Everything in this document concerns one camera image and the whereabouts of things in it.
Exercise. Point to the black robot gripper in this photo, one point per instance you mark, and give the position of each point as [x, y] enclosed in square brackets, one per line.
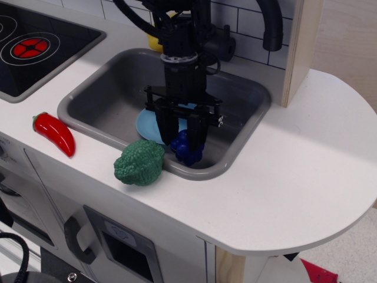
[184, 96]

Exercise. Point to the blue toy blueberries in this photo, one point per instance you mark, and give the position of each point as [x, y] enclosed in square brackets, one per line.
[180, 146]

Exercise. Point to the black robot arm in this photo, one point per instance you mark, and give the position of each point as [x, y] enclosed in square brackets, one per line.
[191, 43]

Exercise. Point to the light blue toy plate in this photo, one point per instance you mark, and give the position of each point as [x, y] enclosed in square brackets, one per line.
[146, 124]

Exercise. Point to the grey toy sink basin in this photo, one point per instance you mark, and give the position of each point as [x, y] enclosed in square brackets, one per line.
[106, 105]

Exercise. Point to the green toy broccoli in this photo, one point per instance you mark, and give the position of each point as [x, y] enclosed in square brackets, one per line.
[140, 163]

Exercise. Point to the yellow toy bell pepper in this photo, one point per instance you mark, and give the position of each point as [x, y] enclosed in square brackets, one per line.
[153, 41]

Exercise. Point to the black toy faucet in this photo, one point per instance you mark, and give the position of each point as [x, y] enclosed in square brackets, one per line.
[261, 29]

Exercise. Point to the red toy chili pepper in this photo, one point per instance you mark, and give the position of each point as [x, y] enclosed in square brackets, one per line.
[55, 131]

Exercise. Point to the grey dishwasher door panel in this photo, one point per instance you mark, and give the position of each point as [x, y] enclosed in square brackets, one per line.
[126, 248]

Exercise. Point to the black toy stovetop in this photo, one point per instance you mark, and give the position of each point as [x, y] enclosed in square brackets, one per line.
[36, 47]

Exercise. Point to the red cloth on floor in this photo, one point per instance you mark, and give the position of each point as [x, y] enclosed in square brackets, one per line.
[318, 274]

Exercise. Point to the black oven door handle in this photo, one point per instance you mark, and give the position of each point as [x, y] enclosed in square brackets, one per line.
[71, 230]

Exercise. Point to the wooden upright post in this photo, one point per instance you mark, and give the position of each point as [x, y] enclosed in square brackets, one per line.
[306, 20]

